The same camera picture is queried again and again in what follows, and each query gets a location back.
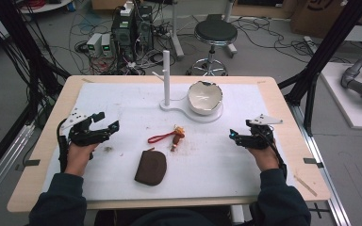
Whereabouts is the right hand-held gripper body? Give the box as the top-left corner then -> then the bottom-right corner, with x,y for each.
236,113 -> 284,151

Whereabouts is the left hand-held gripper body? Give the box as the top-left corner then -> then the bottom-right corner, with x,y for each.
58,107 -> 112,148

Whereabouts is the person's right hand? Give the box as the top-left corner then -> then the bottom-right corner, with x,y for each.
247,146 -> 281,172

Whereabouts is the person's left hand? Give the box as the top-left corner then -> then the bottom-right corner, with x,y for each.
63,141 -> 100,177

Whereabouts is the wooden table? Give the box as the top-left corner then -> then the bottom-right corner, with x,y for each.
7,74 -> 332,214

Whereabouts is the white ceramic bowl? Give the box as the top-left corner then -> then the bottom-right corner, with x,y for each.
187,80 -> 224,116

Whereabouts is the white foam mat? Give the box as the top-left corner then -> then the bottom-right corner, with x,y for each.
41,82 -> 297,202

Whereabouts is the brown zip pouch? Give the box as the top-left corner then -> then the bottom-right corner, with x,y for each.
134,150 -> 168,186

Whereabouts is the white stand with pole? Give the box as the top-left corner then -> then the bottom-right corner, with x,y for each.
151,49 -> 224,124

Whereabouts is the grey power supply unit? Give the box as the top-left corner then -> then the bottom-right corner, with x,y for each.
100,33 -> 114,57
86,32 -> 104,57

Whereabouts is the white platform board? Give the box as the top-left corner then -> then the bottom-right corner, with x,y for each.
320,61 -> 362,131

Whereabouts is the black round stool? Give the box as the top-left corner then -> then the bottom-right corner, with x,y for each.
186,19 -> 239,77

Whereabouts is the grey metal table leg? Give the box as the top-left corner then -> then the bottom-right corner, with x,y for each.
222,0 -> 239,58
169,0 -> 186,61

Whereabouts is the person's torso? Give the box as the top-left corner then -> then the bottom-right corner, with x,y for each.
93,208 -> 234,226

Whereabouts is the white power strip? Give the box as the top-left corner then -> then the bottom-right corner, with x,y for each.
119,1 -> 136,18

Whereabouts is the round white table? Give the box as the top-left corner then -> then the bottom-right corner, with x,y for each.
16,0 -> 74,15

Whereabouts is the cardboard box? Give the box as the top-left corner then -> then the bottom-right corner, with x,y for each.
289,0 -> 349,40

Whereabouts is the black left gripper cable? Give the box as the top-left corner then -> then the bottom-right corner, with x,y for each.
56,118 -> 71,173

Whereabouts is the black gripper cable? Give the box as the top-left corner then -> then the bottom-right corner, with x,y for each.
268,125 -> 288,182
56,118 -> 71,173

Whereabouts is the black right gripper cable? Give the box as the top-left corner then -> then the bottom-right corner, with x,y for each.
268,125 -> 288,182

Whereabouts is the keychain with red strap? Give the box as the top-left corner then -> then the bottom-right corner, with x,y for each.
147,124 -> 186,153

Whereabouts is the aluminium rail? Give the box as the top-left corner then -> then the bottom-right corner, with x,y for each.
0,123 -> 36,209
289,103 -> 353,226

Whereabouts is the black metal frame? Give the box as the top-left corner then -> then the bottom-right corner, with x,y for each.
277,0 -> 362,137
0,0 -> 73,186

